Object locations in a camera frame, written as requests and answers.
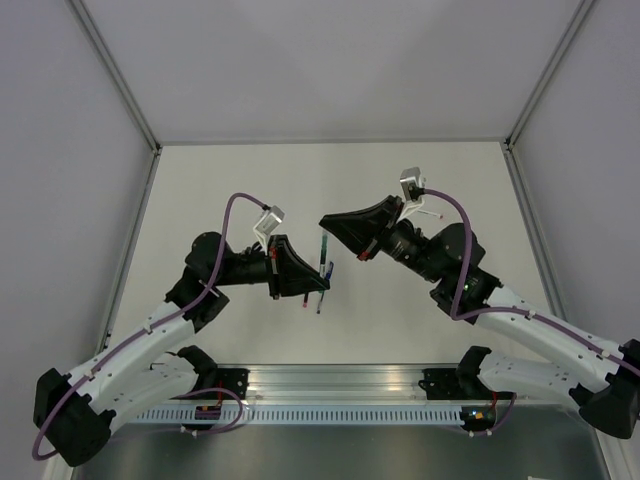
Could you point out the right aluminium frame post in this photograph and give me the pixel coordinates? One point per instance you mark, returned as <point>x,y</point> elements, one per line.
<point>567,39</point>

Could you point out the white red-tipped marker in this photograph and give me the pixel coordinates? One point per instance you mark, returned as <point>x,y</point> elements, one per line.
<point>431,214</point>

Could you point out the aluminium frame post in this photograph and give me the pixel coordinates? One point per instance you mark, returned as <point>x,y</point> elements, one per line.
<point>567,39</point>
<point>93,35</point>

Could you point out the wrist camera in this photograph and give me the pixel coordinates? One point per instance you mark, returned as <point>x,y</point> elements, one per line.
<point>413,185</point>
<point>271,218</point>

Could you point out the left aluminium frame post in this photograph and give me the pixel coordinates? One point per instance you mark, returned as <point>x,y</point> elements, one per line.
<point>93,35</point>

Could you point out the green pen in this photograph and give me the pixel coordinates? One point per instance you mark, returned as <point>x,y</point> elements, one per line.
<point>323,254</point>

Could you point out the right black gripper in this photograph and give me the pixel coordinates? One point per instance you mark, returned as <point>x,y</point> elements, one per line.
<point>362,231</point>

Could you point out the blue gel pen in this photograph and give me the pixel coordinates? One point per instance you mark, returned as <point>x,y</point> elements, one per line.
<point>327,277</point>

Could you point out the white slotted cable duct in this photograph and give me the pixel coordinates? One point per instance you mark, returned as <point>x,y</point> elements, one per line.
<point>339,415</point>

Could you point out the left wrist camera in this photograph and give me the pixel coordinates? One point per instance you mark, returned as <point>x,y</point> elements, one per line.
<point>271,218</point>

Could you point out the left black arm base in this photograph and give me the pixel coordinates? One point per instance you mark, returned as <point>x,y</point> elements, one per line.
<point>211,375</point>

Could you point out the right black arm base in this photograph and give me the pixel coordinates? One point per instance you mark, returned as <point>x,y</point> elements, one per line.
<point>450,382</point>

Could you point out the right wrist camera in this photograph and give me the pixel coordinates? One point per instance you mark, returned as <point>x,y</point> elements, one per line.
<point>413,185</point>

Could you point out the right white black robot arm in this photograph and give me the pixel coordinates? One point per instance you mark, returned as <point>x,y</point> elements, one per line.
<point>597,378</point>

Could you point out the aluminium mounting rail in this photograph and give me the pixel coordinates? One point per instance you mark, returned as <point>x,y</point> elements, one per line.
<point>330,382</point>

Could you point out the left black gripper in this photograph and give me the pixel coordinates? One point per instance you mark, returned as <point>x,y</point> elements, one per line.
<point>287,271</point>

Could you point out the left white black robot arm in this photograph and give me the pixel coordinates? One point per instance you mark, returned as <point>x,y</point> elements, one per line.
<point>77,412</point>

